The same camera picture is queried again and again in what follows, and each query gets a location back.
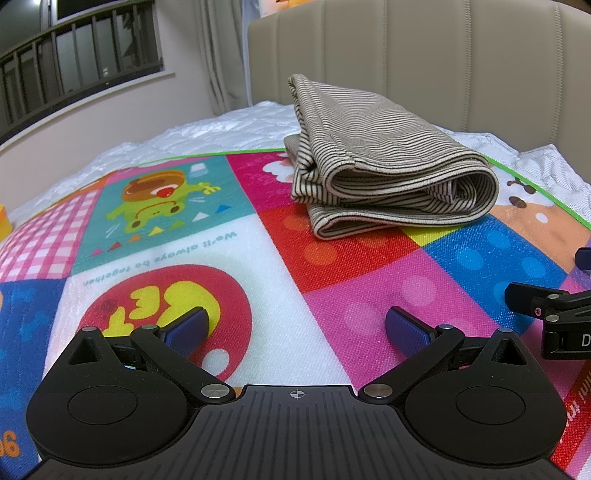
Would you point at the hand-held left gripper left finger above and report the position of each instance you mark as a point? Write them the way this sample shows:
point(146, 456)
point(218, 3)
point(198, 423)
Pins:
point(187, 330)

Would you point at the beige padded bed headboard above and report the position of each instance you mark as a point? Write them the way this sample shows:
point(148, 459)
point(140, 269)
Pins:
point(415, 50)

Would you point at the window with dark railing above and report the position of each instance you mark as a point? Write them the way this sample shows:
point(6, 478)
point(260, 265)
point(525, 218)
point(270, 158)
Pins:
point(69, 60)

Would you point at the yellow toy cup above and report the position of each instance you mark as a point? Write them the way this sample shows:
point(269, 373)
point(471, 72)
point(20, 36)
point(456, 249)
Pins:
point(4, 224)

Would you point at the white quilted mattress cover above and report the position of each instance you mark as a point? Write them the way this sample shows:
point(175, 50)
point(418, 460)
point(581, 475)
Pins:
point(184, 134)

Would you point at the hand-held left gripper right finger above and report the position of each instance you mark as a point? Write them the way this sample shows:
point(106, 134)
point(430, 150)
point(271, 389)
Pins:
point(408, 330)

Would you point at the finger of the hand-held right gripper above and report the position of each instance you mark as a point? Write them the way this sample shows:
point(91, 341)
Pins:
point(549, 302)
point(584, 257)

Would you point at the white curtain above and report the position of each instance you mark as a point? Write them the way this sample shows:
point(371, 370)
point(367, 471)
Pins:
point(224, 55)

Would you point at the colourful printed play mat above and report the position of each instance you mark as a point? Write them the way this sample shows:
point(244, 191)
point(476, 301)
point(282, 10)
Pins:
point(323, 277)

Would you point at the beige striped pants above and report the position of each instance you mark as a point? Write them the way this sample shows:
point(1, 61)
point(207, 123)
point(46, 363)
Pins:
point(383, 152)

